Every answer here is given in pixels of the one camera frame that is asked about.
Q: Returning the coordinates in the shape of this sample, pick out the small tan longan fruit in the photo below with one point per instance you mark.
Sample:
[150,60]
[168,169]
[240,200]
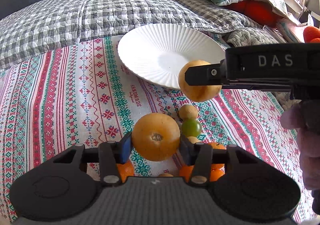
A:
[188,112]

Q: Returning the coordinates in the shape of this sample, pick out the patterned red green tablecloth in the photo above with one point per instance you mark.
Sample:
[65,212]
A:
[84,94]

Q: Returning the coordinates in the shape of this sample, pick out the orange tomato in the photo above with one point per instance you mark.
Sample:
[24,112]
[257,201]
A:
[185,172]
[216,174]

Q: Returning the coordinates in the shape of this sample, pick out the red cushion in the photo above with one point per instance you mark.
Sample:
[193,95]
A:
[260,12]

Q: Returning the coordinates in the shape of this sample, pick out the white ribbed plate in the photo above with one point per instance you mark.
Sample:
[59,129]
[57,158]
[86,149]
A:
[157,52]

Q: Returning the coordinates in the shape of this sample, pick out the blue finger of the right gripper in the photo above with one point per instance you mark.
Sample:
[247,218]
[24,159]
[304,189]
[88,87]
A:
[205,75]

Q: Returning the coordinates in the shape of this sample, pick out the large yellow passion fruit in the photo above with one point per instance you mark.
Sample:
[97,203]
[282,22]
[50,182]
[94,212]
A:
[156,137]

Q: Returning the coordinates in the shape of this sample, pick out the gloved right hand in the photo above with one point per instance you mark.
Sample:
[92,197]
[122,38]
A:
[308,144]

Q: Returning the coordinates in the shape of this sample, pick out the grey white checkered quilt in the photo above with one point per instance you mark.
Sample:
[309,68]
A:
[52,24]

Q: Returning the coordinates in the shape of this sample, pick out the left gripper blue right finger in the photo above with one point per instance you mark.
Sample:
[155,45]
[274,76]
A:
[198,155]

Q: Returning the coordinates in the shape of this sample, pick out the orange mandarin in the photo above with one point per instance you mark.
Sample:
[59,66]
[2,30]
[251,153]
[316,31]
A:
[219,146]
[126,170]

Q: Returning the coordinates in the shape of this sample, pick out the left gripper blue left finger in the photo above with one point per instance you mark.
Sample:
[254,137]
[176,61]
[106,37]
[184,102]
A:
[110,154]

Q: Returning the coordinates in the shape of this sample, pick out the green tomato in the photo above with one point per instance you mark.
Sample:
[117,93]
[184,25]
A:
[191,128]

